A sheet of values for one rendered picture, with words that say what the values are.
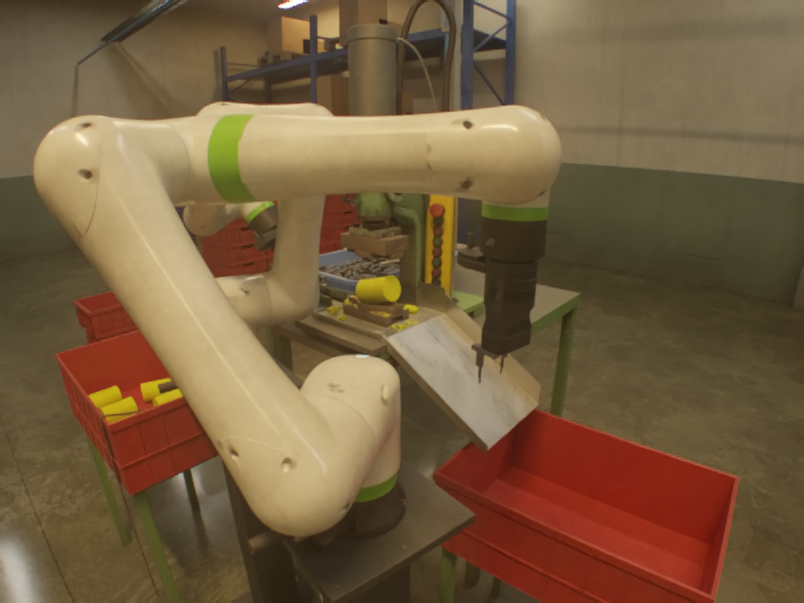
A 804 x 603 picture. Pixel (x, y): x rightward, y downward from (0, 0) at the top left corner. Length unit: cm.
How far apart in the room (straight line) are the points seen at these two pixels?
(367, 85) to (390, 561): 98
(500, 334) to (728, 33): 577
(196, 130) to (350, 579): 61
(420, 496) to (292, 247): 57
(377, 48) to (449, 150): 73
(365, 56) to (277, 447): 94
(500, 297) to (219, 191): 40
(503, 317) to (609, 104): 581
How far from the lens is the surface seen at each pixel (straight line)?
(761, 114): 611
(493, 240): 65
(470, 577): 184
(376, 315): 125
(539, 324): 150
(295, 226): 101
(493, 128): 50
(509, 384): 127
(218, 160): 61
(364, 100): 119
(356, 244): 124
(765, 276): 620
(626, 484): 138
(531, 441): 143
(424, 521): 76
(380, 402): 60
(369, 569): 70
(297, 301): 112
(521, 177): 49
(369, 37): 120
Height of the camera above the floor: 145
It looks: 18 degrees down
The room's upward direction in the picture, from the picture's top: straight up
